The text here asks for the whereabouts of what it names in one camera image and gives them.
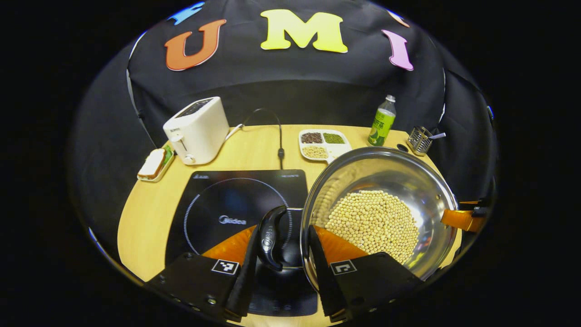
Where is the pile of yellow soybeans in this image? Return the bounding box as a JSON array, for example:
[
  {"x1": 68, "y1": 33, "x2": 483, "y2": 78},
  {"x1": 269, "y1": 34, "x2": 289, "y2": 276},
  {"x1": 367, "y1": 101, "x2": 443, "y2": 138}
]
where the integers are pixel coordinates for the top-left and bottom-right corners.
[{"x1": 325, "y1": 190, "x2": 420, "y2": 265}]

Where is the white divided dish of beans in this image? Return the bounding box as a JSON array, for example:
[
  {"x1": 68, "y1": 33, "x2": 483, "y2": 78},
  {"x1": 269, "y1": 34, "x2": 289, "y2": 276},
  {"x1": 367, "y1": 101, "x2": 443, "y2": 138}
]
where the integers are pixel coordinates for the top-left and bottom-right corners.
[{"x1": 298, "y1": 129, "x2": 352, "y2": 164}]

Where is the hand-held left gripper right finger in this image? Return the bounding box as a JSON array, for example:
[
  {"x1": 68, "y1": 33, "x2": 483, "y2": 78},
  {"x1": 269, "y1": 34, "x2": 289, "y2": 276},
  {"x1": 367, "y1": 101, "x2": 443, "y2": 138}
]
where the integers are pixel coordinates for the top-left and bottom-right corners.
[{"x1": 309, "y1": 225, "x2": 425, "y2": 323}]

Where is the plate with sandwich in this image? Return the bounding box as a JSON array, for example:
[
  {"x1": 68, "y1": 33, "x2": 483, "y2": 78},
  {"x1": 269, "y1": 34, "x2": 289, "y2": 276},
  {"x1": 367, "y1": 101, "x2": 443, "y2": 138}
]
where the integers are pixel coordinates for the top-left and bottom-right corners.
[{"x1": 137, "y1": 145, "x2": 175, "y2": 183}]

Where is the black power cable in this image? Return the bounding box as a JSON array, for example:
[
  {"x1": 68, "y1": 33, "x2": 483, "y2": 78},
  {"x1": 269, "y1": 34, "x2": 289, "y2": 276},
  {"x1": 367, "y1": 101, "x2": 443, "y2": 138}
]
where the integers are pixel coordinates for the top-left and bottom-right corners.
[{"x1": 236, "y1": 108, "x2": 286, "y2": 170}]

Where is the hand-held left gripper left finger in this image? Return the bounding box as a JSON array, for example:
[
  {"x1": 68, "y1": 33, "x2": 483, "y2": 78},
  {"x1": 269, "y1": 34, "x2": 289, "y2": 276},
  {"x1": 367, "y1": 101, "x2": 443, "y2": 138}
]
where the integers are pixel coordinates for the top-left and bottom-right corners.
[{"x1": 145, "y1": 225, "x2": 260, "y2": 323}]

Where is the white toaster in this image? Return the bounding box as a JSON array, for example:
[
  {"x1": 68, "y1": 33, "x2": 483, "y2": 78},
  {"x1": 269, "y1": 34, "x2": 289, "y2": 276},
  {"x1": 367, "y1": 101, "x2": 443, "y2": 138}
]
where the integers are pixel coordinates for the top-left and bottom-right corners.
[{"x1": 162, "y1": 96, "x2": 230, "y2": 166}]

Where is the steel pot with black handle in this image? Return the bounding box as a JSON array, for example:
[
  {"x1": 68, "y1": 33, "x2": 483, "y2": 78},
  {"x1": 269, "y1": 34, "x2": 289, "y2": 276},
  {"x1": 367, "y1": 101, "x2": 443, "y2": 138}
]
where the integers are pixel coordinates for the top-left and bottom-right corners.
[{"x1": 256, "y1": 146, "x2": 460, "y2": 291}]

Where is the metal wire utensil holder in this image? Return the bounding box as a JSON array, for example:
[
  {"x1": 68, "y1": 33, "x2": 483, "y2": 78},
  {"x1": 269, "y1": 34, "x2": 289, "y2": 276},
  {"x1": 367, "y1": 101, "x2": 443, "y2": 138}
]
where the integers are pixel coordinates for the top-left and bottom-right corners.
[{"x1": 407, "y1": 126, "x2": 447, "y2": 156}]

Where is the black induction cooktop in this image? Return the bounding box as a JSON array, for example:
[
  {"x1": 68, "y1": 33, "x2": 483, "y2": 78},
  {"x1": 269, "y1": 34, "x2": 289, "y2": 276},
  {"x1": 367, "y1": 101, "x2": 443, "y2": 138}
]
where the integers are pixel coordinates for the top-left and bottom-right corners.
[{"x1": 164, "y1": 169, "x2": 318, "y2": 317}]

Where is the green drink bottle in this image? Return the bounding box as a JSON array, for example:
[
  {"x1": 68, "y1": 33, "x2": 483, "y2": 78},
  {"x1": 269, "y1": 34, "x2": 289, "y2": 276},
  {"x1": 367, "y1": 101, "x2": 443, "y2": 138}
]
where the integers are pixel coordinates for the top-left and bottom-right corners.
[{"x1": 367, "y1": 95, "x2": 397, "y2": 147}]

